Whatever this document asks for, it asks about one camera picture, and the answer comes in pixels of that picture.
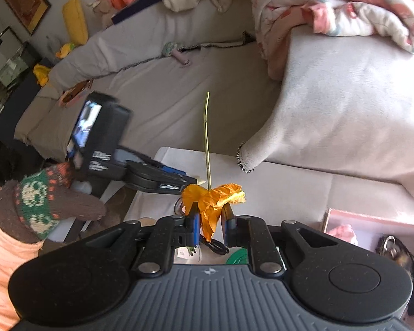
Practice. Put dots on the glass display cabinet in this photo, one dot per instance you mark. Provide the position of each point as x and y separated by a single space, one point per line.
7 58

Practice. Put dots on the dark flat board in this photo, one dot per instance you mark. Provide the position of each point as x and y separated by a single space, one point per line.
138 7

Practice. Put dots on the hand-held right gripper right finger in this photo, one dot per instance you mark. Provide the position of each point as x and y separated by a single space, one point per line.
229 227

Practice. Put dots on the pink soft cloth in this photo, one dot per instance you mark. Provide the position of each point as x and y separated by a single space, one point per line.
343 234

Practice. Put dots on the yellow pillow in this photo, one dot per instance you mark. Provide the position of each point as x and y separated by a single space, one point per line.
75 20

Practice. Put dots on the orange paper flower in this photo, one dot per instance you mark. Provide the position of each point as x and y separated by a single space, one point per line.
214 203

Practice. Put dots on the floral pink quilt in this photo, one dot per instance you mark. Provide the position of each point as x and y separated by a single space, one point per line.
348 10

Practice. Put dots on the brown framed picture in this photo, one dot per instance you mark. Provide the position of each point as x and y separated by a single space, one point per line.
20 1

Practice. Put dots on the green lid jar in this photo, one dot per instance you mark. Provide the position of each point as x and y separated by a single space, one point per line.
239 258

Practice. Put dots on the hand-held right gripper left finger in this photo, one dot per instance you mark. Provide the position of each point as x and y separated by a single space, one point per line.
193 224

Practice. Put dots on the small yellow toy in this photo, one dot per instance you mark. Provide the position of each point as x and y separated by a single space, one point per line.
65 51

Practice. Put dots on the pink cardboard box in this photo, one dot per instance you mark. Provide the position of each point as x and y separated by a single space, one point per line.
365 224

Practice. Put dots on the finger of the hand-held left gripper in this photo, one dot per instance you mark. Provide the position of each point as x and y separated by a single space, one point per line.
169 170
165 184

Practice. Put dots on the beige sofa cover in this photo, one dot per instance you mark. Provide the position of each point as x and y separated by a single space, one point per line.
348 110

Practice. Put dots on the beige plush toy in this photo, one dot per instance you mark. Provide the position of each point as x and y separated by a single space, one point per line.
101 10

